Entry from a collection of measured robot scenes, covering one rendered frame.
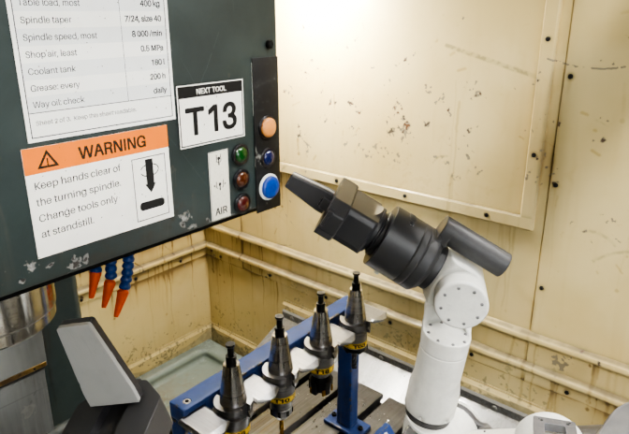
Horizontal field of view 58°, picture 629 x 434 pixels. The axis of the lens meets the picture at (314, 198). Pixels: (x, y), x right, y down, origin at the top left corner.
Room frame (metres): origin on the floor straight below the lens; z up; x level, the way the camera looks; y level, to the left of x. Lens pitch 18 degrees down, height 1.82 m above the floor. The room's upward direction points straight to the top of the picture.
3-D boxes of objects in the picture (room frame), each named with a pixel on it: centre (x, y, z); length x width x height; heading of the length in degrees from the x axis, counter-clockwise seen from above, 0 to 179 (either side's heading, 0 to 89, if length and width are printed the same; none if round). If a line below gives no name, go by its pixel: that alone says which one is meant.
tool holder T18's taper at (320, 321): (0.94, -0.01, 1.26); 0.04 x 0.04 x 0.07
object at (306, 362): (0.90, 0.02, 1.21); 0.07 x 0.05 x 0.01; 50
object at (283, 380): (0.85, 0.06, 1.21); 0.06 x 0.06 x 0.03
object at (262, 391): (0.81, 0.09, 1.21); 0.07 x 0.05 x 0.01; 50
